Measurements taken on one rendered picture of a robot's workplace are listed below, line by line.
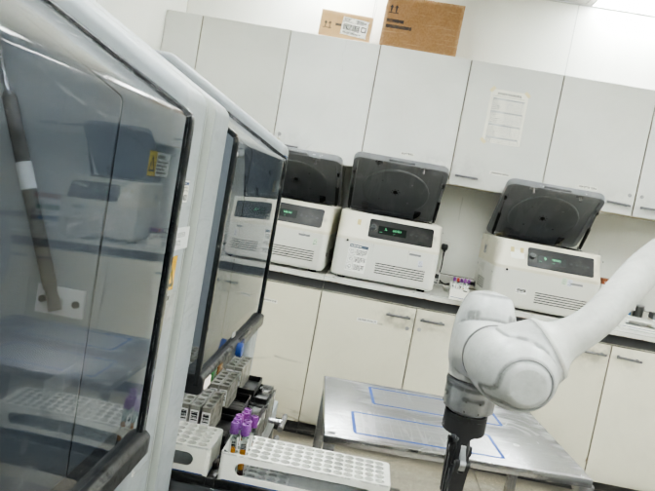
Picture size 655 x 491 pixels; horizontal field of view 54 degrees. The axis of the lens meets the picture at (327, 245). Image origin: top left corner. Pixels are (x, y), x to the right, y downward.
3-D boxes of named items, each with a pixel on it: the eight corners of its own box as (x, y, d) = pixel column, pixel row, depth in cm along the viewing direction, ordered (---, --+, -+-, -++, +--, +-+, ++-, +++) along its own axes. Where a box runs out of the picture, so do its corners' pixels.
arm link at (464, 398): (450, 380, 109) (443, 414, 109) (504, 392, 108) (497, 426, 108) (444, 366, 118) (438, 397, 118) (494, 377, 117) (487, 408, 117)
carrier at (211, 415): (211, 417, 138) (215, 390, 138) (220, 419, 138) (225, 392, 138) (197, 436, 127) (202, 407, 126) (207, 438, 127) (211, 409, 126)
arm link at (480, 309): (437, 364, 118) (453, 387, 105) (454, 282, 116) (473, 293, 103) (494, 374, 118) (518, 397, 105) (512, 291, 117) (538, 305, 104)
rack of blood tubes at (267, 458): (214, 485, 112) (220, 451, 112) (227, 462, 122) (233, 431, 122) (384, 521, 110) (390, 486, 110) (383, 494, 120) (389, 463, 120)
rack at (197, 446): (41, 449, 114) (46, 415, 114) (68, 429, 124) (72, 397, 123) (205, 483, 112) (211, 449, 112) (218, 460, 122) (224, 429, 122)
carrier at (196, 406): (201, 414, 139) (206, 388, 138) (210, 416, 139) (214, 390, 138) (185, 434, 127) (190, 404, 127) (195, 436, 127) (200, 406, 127)
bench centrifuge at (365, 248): (328, 276, 344) (352, 147, 338) (334, 263, 406) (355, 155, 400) (433, 294, 341) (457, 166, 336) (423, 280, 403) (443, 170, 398)
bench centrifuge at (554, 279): (487, 305, 340) (514, 174, 334) (471, 288, 401) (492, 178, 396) (594, 325, 336) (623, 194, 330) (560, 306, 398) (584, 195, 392)
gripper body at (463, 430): (443, 397, 118) (433, 446, 118) (447, 413, 109) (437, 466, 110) (483, 406, 117) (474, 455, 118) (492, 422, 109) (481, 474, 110)
